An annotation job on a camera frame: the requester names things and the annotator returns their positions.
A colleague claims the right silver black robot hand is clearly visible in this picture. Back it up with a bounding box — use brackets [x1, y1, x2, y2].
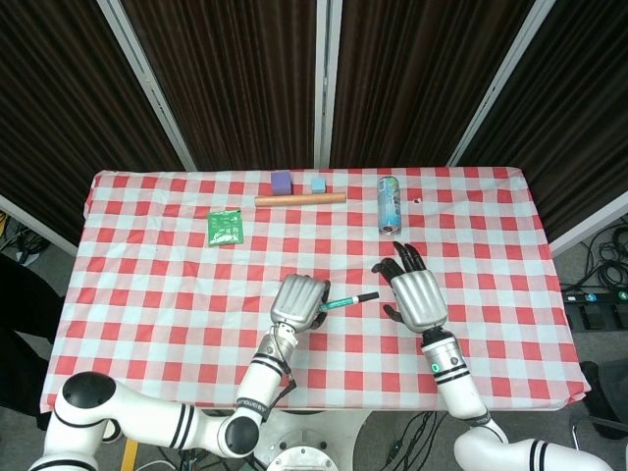
[371, 240, 449, 333]

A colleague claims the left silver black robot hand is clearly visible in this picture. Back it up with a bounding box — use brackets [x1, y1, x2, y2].
[269, 274, 333, 332]

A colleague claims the green white marker pen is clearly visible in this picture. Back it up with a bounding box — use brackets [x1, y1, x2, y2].
[318, 295, 364, 314]

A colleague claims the red white checkered tablecloth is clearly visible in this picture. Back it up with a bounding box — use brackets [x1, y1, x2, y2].
[38, 166, 593, 414]

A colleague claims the light blue drink can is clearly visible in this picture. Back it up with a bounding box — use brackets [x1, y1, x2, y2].
[376, 176, 404, 237]

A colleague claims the brown wooden rod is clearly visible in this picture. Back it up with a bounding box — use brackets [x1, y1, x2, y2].
[253, 192, 347, 208]

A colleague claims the green square packet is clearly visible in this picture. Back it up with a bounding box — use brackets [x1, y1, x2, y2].
[206, 208, 245, 248]

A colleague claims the purple foam cube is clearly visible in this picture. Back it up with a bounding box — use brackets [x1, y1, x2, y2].
[270, 171, 294, 196]

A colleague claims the black power strip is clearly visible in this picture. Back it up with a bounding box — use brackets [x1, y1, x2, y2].
[561, 288, 628, 304]

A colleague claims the yellow floor tape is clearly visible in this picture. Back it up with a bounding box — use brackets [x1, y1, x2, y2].
[120, 438, 139, 471]

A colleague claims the person in dark clothes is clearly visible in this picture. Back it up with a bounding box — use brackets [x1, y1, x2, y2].
[0, 253, 66, 418]

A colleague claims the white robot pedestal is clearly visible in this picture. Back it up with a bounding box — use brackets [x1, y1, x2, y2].
[264, 409, 375, 471]

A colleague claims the black cable with green light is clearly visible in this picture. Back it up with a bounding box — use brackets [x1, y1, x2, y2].
[384, 410, 450, 467]

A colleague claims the silver round robot base plate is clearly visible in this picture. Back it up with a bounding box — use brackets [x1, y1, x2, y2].
[267, 431, 342, 471]

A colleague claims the grey partition frame post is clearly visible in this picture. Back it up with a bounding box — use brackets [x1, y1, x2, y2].
[548, 198, 628, 257]
[312, 0, 343, 169]
[95, 0, 198, 173]
[0, 193, 79, 257]
[446, 0, 558, 169]

